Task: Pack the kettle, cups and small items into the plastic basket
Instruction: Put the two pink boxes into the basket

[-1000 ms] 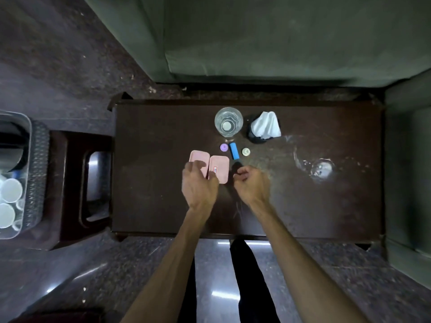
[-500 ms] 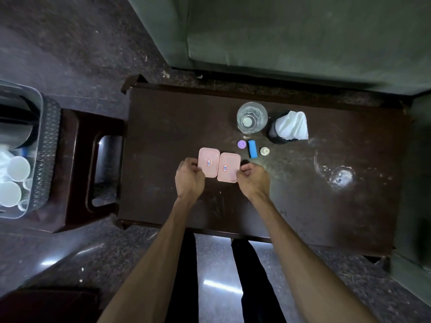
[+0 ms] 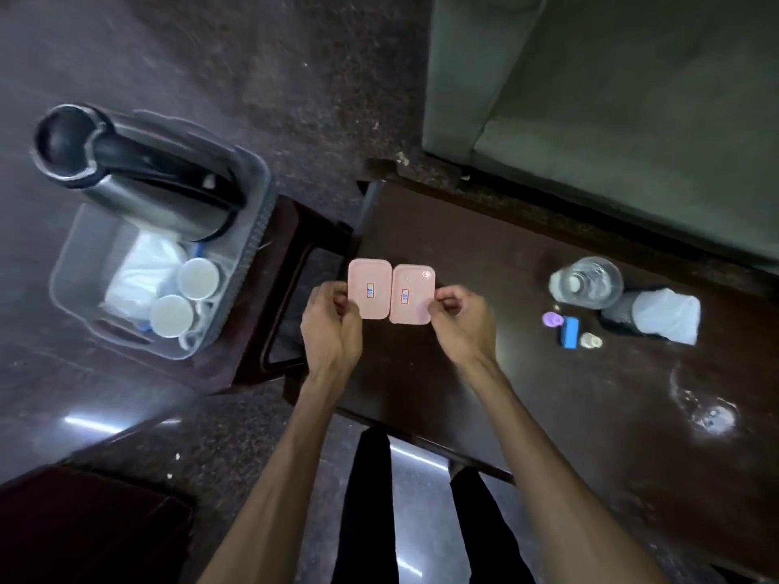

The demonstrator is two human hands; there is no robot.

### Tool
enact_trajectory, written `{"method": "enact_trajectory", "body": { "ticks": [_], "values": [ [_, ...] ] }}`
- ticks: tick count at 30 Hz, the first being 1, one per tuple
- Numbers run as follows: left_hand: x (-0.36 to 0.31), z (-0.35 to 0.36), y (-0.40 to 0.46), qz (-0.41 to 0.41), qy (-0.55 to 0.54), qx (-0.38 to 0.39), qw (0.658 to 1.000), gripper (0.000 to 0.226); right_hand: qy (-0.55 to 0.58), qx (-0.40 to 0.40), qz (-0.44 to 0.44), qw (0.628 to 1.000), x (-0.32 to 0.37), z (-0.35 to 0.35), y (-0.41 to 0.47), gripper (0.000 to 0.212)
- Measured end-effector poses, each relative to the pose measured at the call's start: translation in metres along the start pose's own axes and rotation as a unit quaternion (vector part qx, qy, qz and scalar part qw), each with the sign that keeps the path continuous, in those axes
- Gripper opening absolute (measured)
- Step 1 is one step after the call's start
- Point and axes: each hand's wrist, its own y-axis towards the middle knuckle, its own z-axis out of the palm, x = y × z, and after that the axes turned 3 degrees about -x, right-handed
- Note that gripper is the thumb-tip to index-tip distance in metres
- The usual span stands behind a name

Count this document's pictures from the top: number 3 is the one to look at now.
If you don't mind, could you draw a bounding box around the dark wooden table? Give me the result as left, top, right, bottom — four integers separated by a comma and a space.
282, 161, 779, 582

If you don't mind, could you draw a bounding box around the person's right hand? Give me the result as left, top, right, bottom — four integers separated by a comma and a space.
428, 284, 499, 375

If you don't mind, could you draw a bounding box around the green fabric armchair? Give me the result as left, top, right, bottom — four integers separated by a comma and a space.
421, 0, 779, 262

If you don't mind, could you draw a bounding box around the clear plastic basket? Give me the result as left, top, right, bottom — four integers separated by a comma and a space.
49, 109, 275, 362

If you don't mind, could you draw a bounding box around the person's left forearm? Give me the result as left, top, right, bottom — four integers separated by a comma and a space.
197, 373, 342, 584

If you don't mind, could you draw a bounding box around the black mesh cup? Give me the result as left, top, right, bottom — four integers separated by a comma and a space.
599, 290, 670, 340

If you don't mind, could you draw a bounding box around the clear plastic water bottle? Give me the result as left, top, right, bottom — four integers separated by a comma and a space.
549, 255, 625, 311

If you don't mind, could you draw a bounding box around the steel kettle with black handle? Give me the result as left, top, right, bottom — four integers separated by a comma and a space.
31, 102, 247, 244

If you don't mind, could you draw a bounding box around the clear zip bag blue seal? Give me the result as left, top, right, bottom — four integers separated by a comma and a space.
100, 230, 190, 333

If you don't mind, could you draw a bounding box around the brown plastic stool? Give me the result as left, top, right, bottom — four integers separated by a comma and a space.
182, 194, 354, 396

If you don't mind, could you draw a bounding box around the person's right forearm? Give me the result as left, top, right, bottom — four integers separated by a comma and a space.
465, 352, 670, 584

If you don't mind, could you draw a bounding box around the person's left leg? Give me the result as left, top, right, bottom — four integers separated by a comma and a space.
331, 428, 394, 584

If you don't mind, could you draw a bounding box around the small white cup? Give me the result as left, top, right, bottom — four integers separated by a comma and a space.
176, 256, 222, 302
148, 294, 197, 340

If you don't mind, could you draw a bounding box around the dark maroon furniture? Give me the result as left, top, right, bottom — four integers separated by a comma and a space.
0, 465, 196, 584

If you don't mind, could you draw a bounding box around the white tissue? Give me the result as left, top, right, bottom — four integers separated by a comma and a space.
630, 287, 702, 346

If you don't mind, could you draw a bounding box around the person's left hand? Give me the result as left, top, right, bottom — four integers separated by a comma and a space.
299, 280, 364, 390

